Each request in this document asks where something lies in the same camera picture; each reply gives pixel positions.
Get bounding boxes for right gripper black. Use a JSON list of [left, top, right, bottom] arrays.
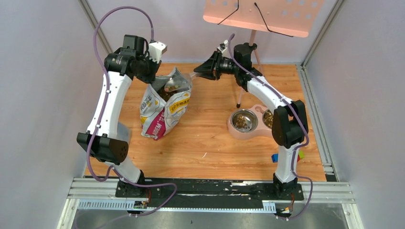
[[194, 52, 239, 81]]

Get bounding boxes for clear plastic scoop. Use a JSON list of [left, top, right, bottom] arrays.
[[164, 73, 201, 92]]

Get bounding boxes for pet food bag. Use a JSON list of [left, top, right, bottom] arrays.
[[139, 67, 192, 140]]

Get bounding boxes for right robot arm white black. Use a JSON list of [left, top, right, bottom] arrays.
[[194, 42, 309, 199]]

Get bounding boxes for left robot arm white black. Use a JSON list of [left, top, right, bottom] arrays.
[[76, 35, 167, 197]]

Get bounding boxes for brown kibble in bowl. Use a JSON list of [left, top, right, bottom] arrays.
[[263, 112, 274, 129], [232, 114, 251, 132]]

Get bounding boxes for left steel bowl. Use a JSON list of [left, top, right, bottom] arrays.
[[230, 109, 258, 133]]

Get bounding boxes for steel bowl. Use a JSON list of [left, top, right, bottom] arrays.
[[230, 109, 258, 133], [262, 108, 275, 130]]

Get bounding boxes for right steel bowl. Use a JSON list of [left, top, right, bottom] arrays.
[[262, 108, 275, 130]]

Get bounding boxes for brown kibble in right bowl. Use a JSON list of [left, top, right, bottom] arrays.
[[263, 112, 274, 129]]

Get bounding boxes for pink double bowl feeder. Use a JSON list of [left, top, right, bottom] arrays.
[[227, 104, 273, 140]]

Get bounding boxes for pink music stand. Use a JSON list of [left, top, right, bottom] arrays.
[[202, 0, 326, 109]]

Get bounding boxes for colourful toy block set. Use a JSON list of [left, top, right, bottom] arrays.
[[271, 150, 305, 163]]

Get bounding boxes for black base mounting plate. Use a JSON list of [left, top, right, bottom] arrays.
[[115, 177, 304, 209]]

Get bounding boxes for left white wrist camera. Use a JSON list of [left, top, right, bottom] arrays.
[[148, 42, 167, 63]]

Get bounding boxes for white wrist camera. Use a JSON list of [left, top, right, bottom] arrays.
[[217, 40, 229, 54], [148, 42, 167, 63]]

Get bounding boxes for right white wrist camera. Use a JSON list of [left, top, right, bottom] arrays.
[[217, 40, 229, 54]]

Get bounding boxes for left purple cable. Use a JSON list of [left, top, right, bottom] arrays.
[[86, 6, 178, 219]]

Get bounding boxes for purple cable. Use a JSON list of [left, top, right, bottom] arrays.
[[86, 6, 178, 219], [227, 33, 314, 221]]

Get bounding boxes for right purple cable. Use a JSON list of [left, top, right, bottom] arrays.
[[227, 33, 314, 221]]

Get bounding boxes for aluminium frame rail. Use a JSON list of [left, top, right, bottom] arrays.
[[58, 177, 363, 229]]

